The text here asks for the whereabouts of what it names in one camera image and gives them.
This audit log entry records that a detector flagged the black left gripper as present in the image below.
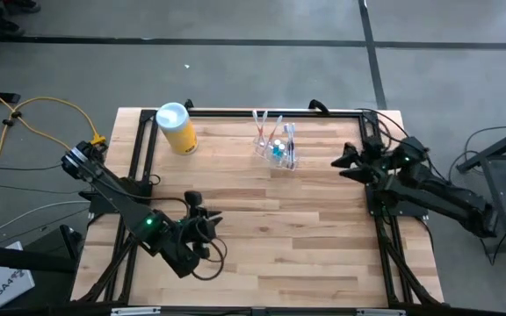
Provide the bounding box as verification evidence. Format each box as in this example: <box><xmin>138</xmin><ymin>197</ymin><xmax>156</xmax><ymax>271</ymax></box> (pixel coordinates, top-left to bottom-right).
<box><xmin>182</xmin><ymin>191</ymin><xmax>224</xmax><ymax>260</ymax></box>

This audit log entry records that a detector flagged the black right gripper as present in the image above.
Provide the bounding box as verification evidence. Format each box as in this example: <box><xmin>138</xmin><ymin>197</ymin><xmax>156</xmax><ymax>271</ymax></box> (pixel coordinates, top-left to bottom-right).
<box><xmin>330</xmin><ymin>136</ymin><xmax>397</xmax><ymax>184</ymax></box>

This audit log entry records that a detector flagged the large black clamp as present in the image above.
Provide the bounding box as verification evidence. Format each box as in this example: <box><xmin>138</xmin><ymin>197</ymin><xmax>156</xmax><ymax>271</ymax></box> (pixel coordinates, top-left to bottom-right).
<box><xmin>307</xmin><ymin>98</ymin><xmax>331</xmax><ymax>114</ymax></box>

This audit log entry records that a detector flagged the clear acrylic organizer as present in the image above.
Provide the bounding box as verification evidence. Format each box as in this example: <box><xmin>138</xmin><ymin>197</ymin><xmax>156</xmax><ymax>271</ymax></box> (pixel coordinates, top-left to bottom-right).
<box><xmin>252</xmin><ymin>133</ymin><xmax>301</xmax><ymax>172</ymax></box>

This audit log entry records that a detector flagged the yellow canister white lid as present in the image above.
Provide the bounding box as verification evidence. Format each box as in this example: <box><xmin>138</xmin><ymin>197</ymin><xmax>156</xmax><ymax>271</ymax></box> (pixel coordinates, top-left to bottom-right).
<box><xmin>155</xmin><ymin>102</ymin><xmax>199</xmax><ymax>156</ymax></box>

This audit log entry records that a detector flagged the black metal side table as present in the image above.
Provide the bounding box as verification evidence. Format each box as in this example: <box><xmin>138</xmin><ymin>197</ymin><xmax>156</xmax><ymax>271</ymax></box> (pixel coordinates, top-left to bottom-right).
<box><xmin>454</xmin><ymin>120</ymin><xmax>506</xmax><ymax>255</ymax></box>

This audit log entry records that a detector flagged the black floor stand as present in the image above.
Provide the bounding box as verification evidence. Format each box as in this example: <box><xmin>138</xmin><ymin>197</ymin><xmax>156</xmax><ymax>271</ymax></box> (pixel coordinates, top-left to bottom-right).
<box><xmin>0</xmin><ymin>224</ymin><xmax>85</xmax><ymax>311</ymax></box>

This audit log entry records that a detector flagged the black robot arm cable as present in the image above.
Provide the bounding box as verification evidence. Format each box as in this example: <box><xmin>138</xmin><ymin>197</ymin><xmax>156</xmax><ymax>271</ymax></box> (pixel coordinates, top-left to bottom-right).
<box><xmin>356</xmin><ymin>107</ymin><xmax>412</xmax><ymax>146</ymax></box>

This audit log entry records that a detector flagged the black aluminium table frame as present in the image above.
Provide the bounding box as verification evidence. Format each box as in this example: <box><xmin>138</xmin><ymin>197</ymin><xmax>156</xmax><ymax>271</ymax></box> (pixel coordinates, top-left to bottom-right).
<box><xmin>76</xmin><ymin>108</ymin><xmax>445</xmax><ymax>308</ymax></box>

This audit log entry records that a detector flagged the silver metal bracket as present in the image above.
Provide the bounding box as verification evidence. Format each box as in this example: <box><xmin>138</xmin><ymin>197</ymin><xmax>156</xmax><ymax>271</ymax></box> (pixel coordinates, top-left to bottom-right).
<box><xmin>356</xmin><ymin>308</ymin><xmax>407</xmax><ymax>316</ymax></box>
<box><xmin>111</xmin><ymin>306</ymin><xmax>162</xmax><ymax>316</ymax></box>

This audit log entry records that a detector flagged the yellow extension cord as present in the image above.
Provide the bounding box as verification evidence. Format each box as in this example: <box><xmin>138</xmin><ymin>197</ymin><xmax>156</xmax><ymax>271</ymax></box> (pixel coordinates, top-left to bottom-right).
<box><xmin>13</xmin><ymin>96</ymin><xmax>107</xmax><ymax>148</ymax></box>
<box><xmin>0</xmin><ymin>77</ymin><xmax>78</xmax><ymax>194</ymax></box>

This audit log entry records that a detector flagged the white floor cable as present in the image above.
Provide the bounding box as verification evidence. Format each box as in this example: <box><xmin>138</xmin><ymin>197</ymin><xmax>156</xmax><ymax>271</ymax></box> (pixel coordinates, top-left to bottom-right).
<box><xmin>0</xmin><ymin>199</ymin><xmax>91</xmax><ymax>245</ymax></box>

